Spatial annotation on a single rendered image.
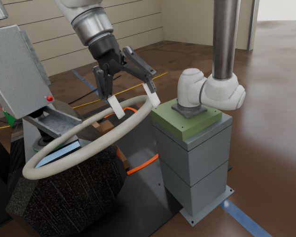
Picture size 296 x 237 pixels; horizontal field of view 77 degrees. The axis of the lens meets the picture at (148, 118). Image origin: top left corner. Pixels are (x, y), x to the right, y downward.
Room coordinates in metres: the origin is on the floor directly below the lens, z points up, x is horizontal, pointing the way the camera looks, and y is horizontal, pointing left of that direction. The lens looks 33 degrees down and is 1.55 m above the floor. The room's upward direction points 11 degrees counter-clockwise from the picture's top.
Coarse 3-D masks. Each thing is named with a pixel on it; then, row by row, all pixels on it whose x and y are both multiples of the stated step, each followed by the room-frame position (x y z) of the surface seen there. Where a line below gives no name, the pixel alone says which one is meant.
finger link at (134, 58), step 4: (124, 48) 0.47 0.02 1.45; (124, 52) 0.47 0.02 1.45; (128, 52) 0.47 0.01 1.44; (132, 52) 0.48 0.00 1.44; (128, 56) 0.47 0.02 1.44; (132, 56) 0.46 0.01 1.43; (136, 56) 0.47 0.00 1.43; (132, 60) 0.46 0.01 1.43; (136, 60) 0.46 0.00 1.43; (140, 60) 0.47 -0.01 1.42; (136, 64) 0.46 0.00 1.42; (140, 64) 0.45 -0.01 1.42; (144, 64) 0.46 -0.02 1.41; (140, 68) 0.45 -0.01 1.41; (144, 68) 0.44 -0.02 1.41; (148, 68) 0.45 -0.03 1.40; (152, 68) 0.46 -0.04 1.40; (144, 72) 0.44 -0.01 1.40; (148, 72) 0.44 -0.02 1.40; (148, 76) 0.44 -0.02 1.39; (152, 76) 0.44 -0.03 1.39
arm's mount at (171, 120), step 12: (156, 108) 1.14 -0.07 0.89; (168, 108) 1.12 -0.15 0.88; (156, 120) 1.09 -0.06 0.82; (168, 120) 0.98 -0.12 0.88; (180, 120) 0.96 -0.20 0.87; (192, 120) 0.94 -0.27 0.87; (204, 120) 0.93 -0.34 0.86; (216, 120) 0.97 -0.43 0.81; (180, 132) 0.86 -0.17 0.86; (192, 132) 0.88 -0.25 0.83
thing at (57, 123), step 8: (48, 112) 1.01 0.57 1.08; (56, 112) 0.92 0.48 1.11; (32, 120) 0.88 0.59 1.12; (40, 120) 0.94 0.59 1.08; (48, 120) 0.91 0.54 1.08; (56, 120) 0.89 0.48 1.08; (64, 120) 0.87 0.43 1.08; (72, 120) 0.80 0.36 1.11; (80, 120) 0.75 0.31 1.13; (40, 128) 0.83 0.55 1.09; (48, 128) 0.74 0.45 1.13; (56, 128) 0.80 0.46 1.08; (64, 128) 0.79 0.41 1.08; (56, 136) 0.69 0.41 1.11; (72, 136) 0.71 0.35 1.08
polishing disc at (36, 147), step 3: (39, 138) 1.06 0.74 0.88; (42, 138) 1.06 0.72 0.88; (36, 141) 1.04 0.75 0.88; (39, 141) 1.03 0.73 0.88; (42, 141) 1.02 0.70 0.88; (51, 141) 1.00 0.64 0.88; (33, 144) 1.00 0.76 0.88; (36, 144) 1.00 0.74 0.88; (39, 144) 0.99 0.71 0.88; (42, 144) 0.98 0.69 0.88; (45, 144) 0.98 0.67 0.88; (33, 147) 0.97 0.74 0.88; (36, 147) 0.97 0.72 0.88; (39, 147) 0.96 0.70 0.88; (42, 147) 0.95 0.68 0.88
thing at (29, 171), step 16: (144, 96) 0.64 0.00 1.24; (112, 112) 0.78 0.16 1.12; (144, 112) 0.46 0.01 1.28; (80, 128) 0.73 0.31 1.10; (128, 128) 0.40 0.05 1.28; (48, 144) 0.62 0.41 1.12; (96, 144) 0.35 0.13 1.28; (32, 160) 0.49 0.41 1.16; (64, 160) 0.34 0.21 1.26; (80, 160) 0.34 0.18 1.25; (32, 176) 0.36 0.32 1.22; (48, 176) 0.34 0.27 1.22
